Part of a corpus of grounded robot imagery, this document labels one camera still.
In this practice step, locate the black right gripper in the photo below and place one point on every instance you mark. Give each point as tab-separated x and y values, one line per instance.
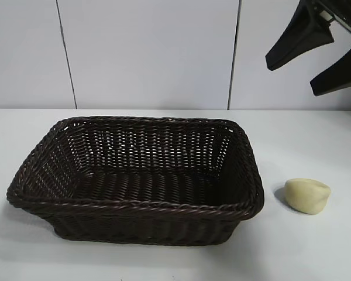
349	11

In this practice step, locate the pale yellow egg yolk pastry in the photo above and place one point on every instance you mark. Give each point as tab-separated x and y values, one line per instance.
305	196

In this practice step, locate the dark brown wicker basket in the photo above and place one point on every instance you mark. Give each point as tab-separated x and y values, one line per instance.
140	190

